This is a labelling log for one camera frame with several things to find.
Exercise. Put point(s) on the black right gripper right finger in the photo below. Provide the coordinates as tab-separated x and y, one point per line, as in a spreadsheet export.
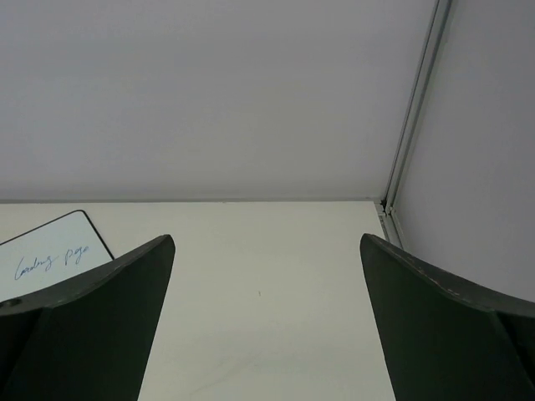
444	337

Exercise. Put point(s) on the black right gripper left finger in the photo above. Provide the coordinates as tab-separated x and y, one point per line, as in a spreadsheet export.
88	337

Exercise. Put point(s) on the white whiteboard black frame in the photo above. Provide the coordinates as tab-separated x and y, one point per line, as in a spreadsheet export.
51	253

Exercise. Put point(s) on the aluminium corner post right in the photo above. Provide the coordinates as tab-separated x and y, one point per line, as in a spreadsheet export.
386	207

